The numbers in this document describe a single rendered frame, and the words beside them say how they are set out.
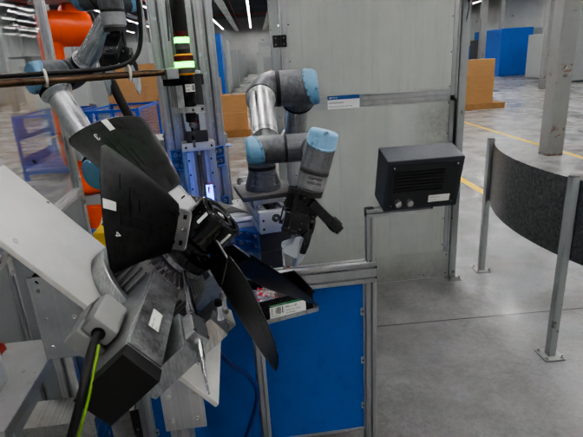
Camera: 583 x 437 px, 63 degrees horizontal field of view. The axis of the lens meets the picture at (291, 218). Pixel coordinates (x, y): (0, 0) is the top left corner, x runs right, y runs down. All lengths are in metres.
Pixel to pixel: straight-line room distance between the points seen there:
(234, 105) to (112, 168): 9.59
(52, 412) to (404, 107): 2.55
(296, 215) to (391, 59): 2.03
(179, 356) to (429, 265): 2.76
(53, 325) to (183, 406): 0.36
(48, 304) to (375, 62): 2.40
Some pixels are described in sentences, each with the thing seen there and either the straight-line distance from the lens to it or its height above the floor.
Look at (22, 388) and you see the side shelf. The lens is 1.35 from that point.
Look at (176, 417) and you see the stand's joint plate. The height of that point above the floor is 0.75.
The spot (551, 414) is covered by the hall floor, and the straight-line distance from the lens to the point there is 2.55.
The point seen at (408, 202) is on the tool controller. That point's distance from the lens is 1.63.
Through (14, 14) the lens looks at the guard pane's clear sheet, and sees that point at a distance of 2.30.
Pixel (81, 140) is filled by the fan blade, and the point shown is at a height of 1.41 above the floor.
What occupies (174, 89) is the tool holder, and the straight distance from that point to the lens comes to 1.14.
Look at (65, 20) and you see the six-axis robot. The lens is 5.17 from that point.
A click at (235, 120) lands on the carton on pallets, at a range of 10.47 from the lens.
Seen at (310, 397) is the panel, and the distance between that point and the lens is 1.98.
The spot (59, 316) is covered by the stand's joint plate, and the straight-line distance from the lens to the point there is 1.17.
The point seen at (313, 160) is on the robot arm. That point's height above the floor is 1.32.
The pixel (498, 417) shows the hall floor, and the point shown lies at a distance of 2.46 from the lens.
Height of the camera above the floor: 1.56
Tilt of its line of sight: 19 degrees down
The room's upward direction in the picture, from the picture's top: 3 degrees counter-clockwise
